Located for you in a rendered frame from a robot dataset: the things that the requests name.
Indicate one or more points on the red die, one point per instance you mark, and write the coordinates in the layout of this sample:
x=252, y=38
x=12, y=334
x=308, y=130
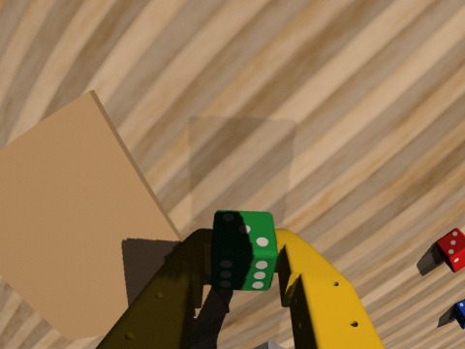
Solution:
x=452, y=249

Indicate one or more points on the blue die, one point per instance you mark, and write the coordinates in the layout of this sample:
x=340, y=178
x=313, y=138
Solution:
x=459, y=313

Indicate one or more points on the tan flat mat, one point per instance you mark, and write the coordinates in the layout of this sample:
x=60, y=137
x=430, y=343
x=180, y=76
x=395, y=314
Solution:
x=81, y=230

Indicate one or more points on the green die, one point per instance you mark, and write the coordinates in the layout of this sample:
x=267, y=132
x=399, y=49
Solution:
x=243, y=250

